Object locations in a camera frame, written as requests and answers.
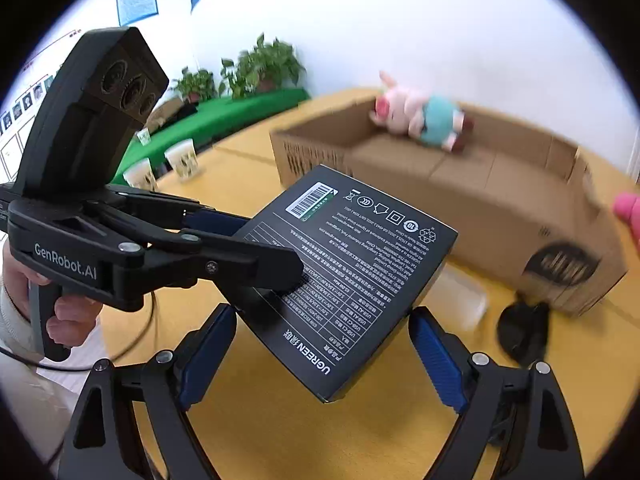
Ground black sunglasses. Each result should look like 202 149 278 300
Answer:
497 292 550 368

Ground clear phone case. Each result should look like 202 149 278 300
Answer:
423 264 488 333

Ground black UGREEN product box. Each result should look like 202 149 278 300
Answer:
222 165 458 403

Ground pink pig plush toy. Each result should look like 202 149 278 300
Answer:
369 70 474 153

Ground person's left hand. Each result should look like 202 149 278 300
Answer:
1 242 102 352

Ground leaf-patterned paper cup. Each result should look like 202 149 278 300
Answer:
122 158 157 192
164 139 200 180

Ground green cloth covered shelf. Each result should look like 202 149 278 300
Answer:
112 88 310 185

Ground small potted green plant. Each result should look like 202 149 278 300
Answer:
172 67 217 104

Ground large potted green plant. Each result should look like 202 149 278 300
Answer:
218 34 306 100

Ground open cardboard box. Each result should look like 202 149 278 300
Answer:
270 101 627 315

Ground black cable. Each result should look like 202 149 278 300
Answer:
0 288 158 373

